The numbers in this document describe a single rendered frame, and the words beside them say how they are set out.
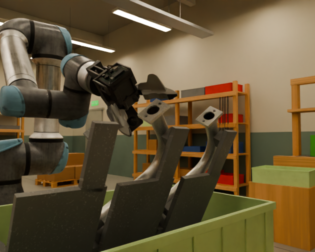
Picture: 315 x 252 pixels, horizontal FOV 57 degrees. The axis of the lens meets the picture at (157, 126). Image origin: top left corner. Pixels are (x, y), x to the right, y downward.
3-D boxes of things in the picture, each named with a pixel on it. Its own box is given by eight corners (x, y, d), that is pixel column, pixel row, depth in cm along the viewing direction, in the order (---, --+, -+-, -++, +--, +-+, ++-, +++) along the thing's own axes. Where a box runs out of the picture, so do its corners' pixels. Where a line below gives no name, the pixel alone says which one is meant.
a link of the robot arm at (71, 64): (81, 82, 85) (86, 53, 83) (101, 94, 78) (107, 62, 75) (55, 80, 80) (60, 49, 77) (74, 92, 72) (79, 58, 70)
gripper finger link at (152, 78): (171, 77, 57) (129, 80, 61) (178, 99, 61) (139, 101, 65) (174, 68, 59) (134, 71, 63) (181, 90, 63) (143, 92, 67)
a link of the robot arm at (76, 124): (41, 118, 81) (46, 80, 77) (80, 120, 87) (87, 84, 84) (48, 129, 75) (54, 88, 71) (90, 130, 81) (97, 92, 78)
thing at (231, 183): (236, 201, 523) (234, 80, 533) (132, 183, 742) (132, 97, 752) (251, 197, 560) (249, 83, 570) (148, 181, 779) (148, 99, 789)
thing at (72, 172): (76, 179, 807) (76, 152, 811) (95, 182, 757) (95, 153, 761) (35, 184, 714) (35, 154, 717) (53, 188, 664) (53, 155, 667)
